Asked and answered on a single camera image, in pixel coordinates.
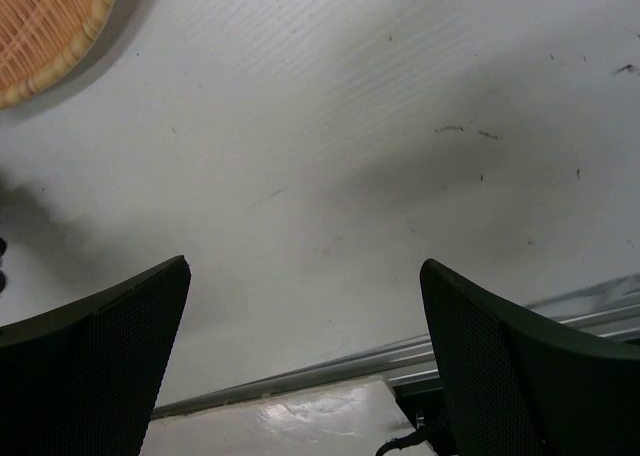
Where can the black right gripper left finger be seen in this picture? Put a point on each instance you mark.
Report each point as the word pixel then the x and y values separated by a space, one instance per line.
pixel 83 379

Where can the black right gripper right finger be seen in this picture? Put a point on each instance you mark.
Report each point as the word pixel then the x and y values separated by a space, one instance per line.
pixel 518 383

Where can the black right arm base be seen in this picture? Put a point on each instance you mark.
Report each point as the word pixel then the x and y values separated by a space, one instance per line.
pixel 423 403

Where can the woven triangular fruit bowl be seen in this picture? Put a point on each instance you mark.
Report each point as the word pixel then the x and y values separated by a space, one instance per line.
pixel 43 40

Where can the aluminium front rail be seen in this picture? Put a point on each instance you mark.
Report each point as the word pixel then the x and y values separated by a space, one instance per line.
pixel 609 309

